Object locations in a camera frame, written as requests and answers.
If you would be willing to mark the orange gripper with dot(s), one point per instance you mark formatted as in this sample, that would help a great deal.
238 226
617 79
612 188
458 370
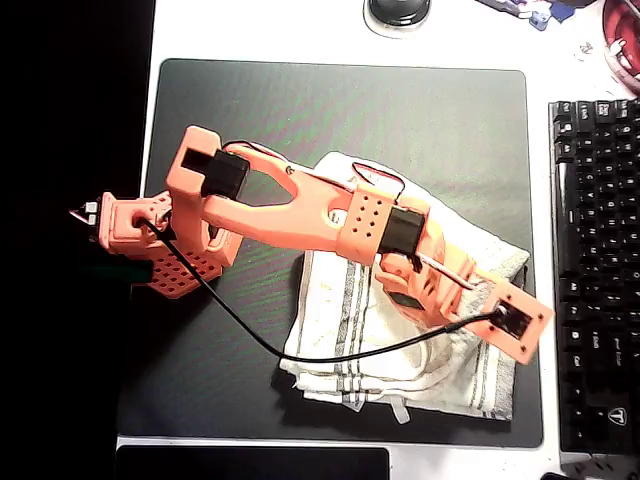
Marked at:
434 294

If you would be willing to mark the white striped towel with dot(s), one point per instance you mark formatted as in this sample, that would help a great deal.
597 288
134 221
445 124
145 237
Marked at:
325 310

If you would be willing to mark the orange SO-100 robot arm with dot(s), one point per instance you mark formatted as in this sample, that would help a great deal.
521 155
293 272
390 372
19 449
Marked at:
280 220

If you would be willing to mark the black keyboard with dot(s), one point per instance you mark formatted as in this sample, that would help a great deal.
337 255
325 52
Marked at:
600 250

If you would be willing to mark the dark desk mat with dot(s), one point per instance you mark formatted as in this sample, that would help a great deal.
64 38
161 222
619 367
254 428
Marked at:
400 115

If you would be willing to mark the small black object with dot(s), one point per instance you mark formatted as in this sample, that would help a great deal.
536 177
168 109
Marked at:
555 476

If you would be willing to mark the black flat tablet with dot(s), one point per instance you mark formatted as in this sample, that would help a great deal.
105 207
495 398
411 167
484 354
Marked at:
250 462

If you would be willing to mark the black dome on white base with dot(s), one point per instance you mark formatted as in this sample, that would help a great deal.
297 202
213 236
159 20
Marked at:
400 12

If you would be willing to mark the blue and white clutter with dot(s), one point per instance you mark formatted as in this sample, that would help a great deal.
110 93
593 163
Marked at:
540 15

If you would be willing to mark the red bowl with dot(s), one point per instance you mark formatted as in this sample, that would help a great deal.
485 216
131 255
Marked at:
625 40

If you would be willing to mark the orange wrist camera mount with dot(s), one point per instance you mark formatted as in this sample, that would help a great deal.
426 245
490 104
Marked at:
535 340

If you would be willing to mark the orange perforated base plate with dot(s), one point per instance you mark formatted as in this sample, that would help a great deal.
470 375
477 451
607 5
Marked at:
175 277

